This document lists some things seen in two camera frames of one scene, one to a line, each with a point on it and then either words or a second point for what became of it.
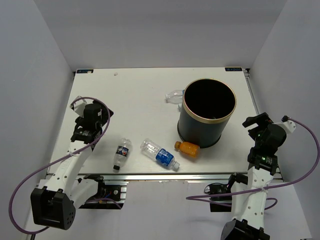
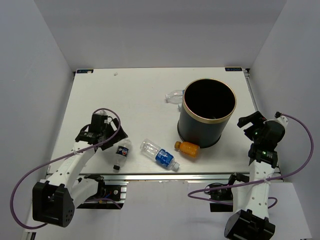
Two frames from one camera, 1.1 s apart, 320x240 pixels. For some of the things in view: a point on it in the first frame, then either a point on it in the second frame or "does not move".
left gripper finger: [111, 112] to [121, 134]
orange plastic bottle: [188, 148] does not move
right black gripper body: [258, 140] does not move
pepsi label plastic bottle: [121, 153] does not move
